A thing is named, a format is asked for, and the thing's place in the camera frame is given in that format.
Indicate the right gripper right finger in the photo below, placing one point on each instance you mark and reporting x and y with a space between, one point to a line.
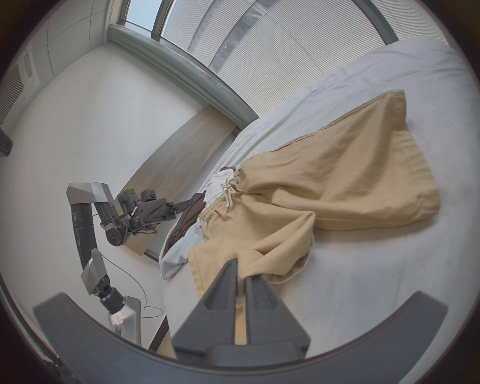
273 322

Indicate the cream white garment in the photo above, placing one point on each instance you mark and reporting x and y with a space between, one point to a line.
217 185

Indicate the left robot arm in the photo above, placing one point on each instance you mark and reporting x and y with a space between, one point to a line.
112 221

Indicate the grey-green curtain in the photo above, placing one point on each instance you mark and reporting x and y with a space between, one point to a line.
180 71

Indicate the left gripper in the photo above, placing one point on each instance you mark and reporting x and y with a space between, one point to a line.
159 210

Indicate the brown garment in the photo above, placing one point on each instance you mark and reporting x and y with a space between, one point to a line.
189 221

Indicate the green garment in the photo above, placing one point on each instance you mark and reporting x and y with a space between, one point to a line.
227 169

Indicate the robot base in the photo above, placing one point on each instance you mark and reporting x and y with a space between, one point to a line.
127 318

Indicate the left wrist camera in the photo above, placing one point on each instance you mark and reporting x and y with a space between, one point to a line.
147 195

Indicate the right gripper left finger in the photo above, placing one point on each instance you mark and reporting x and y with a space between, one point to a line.
213 322

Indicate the tan shorts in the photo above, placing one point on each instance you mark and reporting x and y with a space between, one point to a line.
337 168

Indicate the window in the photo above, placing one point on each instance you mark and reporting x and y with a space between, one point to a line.
300 45

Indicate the white ceiling air vent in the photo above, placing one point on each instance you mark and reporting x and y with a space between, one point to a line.
17 88

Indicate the pale blue garment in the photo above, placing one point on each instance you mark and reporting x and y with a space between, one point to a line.
180 249

